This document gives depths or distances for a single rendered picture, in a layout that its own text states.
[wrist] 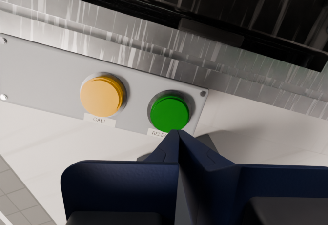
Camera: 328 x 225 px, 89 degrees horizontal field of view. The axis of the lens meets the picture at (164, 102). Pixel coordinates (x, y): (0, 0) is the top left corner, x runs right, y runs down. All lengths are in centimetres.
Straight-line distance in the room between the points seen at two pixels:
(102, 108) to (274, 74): 17
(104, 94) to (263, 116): 27
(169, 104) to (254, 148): 24
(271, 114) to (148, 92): 24
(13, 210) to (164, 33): 211
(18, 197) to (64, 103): 187
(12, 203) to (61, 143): 179
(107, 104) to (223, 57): 12
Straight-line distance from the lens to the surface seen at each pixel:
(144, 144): 32
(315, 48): 21
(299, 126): 39
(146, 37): 17
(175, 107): 16
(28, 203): 206
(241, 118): 32
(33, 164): 42
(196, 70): 17
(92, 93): 17
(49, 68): 20
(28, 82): 22
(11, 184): 199
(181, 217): 21
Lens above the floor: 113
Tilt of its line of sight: 72 degrees down
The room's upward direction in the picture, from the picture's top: 177 degrees clockwise
